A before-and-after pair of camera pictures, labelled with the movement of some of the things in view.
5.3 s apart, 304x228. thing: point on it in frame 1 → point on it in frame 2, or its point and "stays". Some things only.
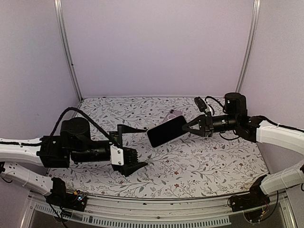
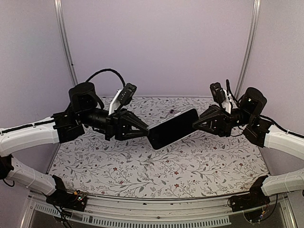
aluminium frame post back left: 60,25 stays
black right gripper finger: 202,131 → 204,125
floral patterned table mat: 186,166 stays
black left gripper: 126,169 → 116,126
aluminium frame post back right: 255,18 stays
